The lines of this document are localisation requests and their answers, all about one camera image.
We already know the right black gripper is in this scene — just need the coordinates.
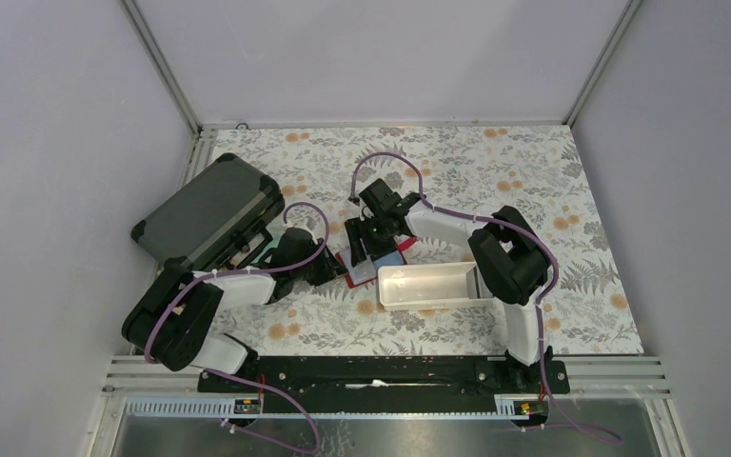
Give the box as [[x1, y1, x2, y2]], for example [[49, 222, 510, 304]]
[[345, 213, 398, 268]]

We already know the red card holder wallet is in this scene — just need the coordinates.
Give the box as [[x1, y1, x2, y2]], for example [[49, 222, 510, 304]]
[[335, 238, 417, 289]]

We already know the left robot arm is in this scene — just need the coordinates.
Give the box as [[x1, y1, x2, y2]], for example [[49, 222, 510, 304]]
[[121, 228, 346, 391]]

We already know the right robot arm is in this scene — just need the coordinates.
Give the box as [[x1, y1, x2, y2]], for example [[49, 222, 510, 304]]
[[348, 179, 558, 392]]

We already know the mint green tube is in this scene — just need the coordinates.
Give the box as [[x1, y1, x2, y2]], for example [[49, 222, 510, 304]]
[[252, 239, 279, 264]]

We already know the floral table mat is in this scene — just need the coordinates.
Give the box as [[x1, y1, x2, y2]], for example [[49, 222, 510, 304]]
[[198, 126, 643, 355]]

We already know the white plastic tray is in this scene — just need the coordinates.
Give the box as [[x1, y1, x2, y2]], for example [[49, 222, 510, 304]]
[[377, 261, 494, 311]]

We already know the black hard case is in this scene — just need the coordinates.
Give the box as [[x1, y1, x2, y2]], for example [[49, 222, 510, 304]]
[[130, 153, 286, 271]]

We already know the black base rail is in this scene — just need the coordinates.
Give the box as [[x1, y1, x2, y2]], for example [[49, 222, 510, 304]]
[[107, 354, 663, 423]]

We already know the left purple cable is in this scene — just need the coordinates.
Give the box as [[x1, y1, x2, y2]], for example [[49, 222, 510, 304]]
[[143, 201, 332, 455]]

